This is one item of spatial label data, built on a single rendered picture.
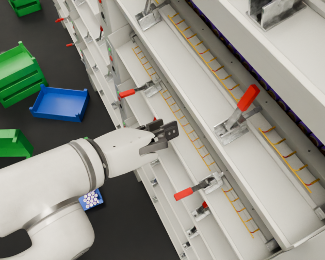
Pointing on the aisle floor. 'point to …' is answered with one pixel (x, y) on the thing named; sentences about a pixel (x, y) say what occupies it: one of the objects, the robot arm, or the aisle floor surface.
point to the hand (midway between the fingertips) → (162, 130)
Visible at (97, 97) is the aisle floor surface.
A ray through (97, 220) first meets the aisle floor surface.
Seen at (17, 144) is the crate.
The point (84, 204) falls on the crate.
